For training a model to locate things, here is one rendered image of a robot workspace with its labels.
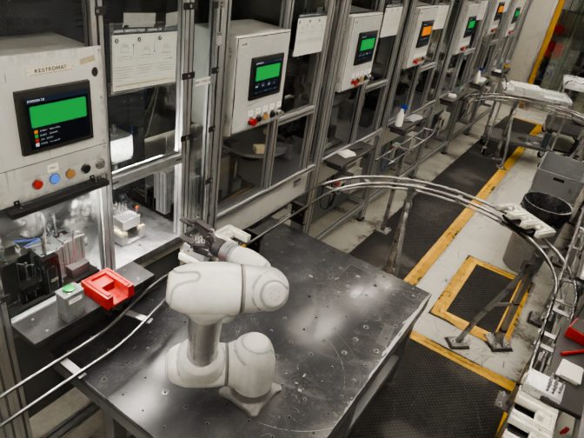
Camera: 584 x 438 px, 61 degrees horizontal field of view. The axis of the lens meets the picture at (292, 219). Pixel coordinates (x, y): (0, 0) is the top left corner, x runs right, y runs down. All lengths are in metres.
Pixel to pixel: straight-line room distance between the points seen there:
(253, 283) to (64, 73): 0.90
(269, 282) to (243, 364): 0.62
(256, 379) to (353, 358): 0.54
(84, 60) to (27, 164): 0.38
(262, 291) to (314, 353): 1.00
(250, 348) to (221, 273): 0.58
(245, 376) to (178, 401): 0.29
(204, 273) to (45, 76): 0.80
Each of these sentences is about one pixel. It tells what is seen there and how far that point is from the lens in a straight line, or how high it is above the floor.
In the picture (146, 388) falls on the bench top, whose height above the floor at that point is 0.68.
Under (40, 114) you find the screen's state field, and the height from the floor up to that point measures 1.66.
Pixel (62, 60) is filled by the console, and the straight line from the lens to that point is 1.75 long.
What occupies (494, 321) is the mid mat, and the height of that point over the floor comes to 0.01.
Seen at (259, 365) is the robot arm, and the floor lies 0.90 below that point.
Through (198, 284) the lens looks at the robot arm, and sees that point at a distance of 1.29.
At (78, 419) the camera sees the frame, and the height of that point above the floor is 0.18.
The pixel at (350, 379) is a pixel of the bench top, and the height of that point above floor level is 0.68.
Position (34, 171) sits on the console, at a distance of 1.80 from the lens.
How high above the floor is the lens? 2.26
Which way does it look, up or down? 31 degrees down
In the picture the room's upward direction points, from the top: 9 degrees clockwise
